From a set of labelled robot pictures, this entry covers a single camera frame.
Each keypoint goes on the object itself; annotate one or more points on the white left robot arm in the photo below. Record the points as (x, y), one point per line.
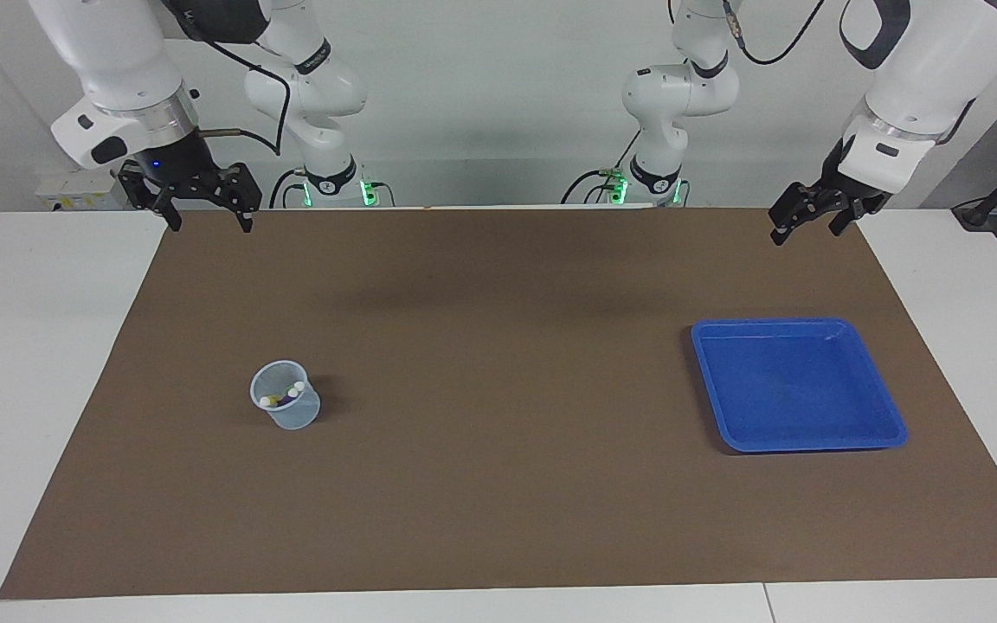
(923, 69)

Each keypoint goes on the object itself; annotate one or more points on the yellow pen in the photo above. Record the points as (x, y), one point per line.
(266, 401)

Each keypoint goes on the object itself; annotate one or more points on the purple pen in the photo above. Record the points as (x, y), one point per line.
(287, 394)

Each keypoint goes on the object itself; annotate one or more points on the white power box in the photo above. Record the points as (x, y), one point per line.
(74, 195)

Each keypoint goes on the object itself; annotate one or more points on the blue plastic tray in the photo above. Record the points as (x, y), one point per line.
(797, 389)

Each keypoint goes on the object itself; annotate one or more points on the brown table mat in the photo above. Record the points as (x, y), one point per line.
(498, 484)

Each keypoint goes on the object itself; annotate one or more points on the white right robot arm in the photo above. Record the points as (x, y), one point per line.
(118, 52)

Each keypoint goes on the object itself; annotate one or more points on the translucent plastic cup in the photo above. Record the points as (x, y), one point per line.
(295, 415)

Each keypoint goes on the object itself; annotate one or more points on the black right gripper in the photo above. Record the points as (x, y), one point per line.
(178, 164)

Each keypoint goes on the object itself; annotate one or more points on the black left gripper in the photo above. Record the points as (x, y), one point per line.
(832, 195)

